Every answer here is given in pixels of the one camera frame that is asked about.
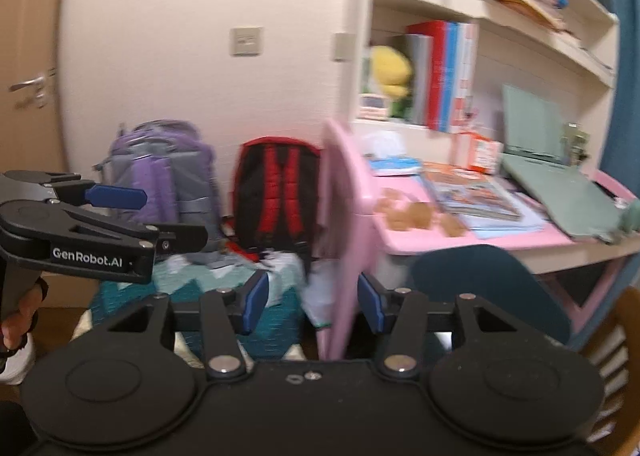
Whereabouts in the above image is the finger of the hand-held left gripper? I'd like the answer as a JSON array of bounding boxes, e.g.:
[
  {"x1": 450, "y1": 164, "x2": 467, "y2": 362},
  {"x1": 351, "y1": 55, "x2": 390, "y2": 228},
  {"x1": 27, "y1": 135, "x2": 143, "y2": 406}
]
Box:
[
  {"x1": 47, "y1": 175, "x2": 148, "y2": 211},
  {"x1": 70, "y1": 216, "x2": 209, "y2": 257}
]

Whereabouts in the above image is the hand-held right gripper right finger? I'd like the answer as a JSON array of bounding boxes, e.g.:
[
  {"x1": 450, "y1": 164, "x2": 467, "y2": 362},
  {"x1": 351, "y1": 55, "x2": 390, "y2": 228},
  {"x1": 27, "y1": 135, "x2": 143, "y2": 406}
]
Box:
[{"x1": 356, "y1": 272, "x2": 508, "y2": 380}]

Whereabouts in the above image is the small digital clock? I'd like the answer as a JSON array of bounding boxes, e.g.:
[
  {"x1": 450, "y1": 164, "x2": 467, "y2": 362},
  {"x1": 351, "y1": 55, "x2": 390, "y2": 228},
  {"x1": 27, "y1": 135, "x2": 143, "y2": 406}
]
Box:
[{"x1": 357, "y1": 93, "x2": 391, "y2": 121}]

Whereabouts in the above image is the pink desk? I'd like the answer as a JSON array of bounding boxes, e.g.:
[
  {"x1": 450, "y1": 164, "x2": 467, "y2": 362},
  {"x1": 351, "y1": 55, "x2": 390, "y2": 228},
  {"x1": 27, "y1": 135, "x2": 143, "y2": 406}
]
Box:
[{"x1": 317, "y1": 118, "x2": 640, "y2": 362}]

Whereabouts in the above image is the metal door handle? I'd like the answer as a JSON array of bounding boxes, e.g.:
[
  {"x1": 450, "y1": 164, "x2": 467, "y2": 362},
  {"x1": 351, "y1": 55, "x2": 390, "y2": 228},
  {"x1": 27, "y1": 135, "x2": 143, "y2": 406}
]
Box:
[{"x1": 7, "y1": 76, "x2": 48, "y2": 94}]

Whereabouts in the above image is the green tilting desk board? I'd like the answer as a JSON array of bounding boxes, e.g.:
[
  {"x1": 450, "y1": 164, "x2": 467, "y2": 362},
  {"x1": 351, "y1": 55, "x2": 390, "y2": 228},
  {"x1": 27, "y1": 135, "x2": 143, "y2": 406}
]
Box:
[{"x1": 501, "y1": 156, "x2": 631, "y2": 241}]

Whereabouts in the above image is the amber silicone sleeve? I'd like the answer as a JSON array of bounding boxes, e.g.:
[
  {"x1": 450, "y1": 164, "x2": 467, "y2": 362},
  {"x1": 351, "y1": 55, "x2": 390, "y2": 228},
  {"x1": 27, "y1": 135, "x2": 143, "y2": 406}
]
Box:
[
  {"x1": 440, "y1": 213, "x2": 468, "y2": 238},
  {"x1": 385, "y1": 208, "x2": 413, "y2": 231}
]

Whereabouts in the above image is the orange cardboard box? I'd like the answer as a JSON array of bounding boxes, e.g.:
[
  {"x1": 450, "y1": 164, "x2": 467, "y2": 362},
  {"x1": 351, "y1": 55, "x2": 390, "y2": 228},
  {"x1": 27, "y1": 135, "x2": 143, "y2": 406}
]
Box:
[{"x1": 457, "y1": 132, "x2": 505, "y2": 174}]

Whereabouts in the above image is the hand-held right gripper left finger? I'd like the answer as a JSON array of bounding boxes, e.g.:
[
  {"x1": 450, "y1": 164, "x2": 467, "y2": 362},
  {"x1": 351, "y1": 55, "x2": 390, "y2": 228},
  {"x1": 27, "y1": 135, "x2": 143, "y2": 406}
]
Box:
[{"x1": 107, "y1": 270, "x2": 271, "y2": 381}]

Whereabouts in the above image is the green book stand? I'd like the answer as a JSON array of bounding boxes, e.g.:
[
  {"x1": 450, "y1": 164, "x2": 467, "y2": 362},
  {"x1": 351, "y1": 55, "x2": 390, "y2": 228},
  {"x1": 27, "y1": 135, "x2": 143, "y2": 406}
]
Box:
[{"x1": 501, "y1": 84, "x2": 571, "y2": 164}]

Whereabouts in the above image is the magazine stack on desk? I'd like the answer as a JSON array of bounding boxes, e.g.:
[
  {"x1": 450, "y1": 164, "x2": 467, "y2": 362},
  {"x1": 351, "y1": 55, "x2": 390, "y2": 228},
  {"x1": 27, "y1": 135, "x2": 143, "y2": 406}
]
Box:
[{"x1": 422, "y1": 168, "x2": 523, "y2": 221}]

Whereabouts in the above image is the purple grey backpack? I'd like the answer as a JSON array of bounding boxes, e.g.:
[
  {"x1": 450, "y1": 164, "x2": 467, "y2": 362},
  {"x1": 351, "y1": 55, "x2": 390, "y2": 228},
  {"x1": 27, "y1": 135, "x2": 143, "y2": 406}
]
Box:
[{"x1": 95, "y1": 120, "x2": 223, "y2": 257}]

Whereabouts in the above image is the white plastic bag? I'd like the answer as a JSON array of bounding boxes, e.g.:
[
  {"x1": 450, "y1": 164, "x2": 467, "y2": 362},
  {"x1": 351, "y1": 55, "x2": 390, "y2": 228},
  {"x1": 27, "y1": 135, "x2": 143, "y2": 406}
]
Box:
[{"x1": 302, "y1": 276, "x2": 333, "y2": 329}]

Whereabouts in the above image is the teal chair backrest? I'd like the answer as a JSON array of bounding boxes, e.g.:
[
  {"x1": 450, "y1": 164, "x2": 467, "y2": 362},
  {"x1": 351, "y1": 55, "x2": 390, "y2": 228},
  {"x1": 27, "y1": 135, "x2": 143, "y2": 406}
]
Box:
[{"x1": 407, "y1": 244, "x2": 573, "y2": 347}]

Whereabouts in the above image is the wall switch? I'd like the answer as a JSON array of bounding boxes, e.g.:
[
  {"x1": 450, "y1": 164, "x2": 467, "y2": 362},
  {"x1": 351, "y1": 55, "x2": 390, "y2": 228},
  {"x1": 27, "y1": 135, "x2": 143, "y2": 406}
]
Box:
[
  {"x1": 332, "y1": 32, "x2": 357, "y2": 62},
  {"x1": 230, "y1": 26, "x2": 263, "y2": 57}
]

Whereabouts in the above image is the red black backpack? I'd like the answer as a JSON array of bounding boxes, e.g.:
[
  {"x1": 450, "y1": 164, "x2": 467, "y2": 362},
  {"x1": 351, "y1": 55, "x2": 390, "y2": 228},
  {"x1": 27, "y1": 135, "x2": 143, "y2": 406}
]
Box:
[{"x1": 232, "y1": 137, "x2": 323, "y2": 261}]

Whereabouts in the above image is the small amber silicone ring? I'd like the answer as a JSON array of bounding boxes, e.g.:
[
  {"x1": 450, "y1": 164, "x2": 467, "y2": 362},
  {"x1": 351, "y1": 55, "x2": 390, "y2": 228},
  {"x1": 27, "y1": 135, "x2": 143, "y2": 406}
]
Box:
[{"x1": 381, "y1": 188, "x2": 407, "y2": 211}]

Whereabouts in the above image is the yellow green plush toy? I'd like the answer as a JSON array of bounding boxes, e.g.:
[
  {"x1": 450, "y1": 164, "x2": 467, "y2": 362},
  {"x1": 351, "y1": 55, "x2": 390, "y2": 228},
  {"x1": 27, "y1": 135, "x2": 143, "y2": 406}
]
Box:
[{"x1": 369, "y1": 46, "x2": 415, "y2": 119}]

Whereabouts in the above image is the blue curtain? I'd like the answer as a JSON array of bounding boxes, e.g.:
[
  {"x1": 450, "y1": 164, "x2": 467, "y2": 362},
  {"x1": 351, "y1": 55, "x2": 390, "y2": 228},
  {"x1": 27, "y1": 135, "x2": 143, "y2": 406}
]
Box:
[{"x1": 597, "y1": 0, "x2": 640, "y2": 177}]

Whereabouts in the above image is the brown cardboard box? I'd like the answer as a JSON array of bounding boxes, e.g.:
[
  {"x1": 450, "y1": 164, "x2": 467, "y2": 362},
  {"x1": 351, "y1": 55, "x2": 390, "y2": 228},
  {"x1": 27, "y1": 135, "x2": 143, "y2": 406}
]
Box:
[{"x1": 35, "y1": 271, "x2": 101, "y2": 309}]

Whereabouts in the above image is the wooden door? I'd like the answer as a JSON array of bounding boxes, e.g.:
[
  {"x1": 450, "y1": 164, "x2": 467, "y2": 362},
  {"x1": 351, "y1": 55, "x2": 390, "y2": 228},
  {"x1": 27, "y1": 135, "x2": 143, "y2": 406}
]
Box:
[{"x1": 0, "y1": 0, "x2": 71, "y2": 187}]

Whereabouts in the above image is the row of red blue books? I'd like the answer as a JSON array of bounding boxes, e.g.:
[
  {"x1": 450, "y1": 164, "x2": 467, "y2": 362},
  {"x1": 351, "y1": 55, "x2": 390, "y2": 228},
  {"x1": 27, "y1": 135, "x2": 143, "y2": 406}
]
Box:
[{"x1": 400, "y1": 20, "x2": 478, "y2": 134}]

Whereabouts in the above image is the patterned teal quilt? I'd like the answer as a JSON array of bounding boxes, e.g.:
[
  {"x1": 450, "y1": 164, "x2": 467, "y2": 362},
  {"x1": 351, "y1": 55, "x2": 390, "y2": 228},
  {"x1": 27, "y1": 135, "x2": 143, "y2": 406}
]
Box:
[{"x1": 90, "y1": 251, "x2": 311, "y2": 362}]

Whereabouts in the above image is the person's left hand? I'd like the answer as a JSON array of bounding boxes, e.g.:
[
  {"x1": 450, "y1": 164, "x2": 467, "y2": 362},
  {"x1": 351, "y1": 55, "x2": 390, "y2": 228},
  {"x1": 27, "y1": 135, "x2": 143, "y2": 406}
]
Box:
[{"x1": 0, "y1": 278, "x2": 49, "y2": 362}]

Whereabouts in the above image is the wooden chair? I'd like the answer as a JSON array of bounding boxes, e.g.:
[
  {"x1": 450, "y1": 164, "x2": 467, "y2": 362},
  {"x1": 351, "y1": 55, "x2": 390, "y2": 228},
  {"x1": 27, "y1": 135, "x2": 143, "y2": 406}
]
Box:
[{"x1": 575, "y1": 286, "x2": 640, "y2": 456}]

